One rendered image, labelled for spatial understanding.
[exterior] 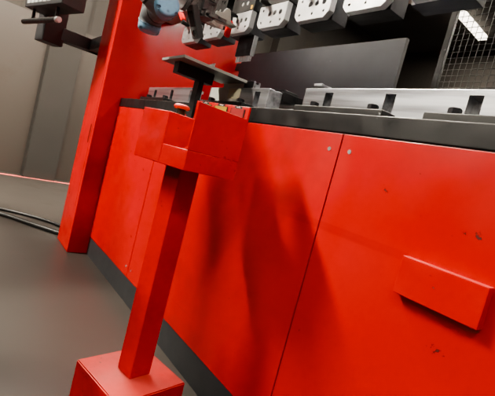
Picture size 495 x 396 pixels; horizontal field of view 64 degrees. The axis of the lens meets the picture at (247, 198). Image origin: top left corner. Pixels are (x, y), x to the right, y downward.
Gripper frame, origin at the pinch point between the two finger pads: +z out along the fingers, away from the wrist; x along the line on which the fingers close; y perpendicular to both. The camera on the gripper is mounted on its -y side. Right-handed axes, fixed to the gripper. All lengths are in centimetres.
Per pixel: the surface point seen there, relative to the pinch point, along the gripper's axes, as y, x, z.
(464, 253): -53, -109, -8
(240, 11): 7.6, -1.1, 2.8
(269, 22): 0.7, -22.0, 2.7
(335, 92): -23, -59, 4
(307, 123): -34, -64, -8
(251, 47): -5.7, -9.3, 6.0
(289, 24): 0.3, -29.1, 5.7
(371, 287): -65, -94, -8
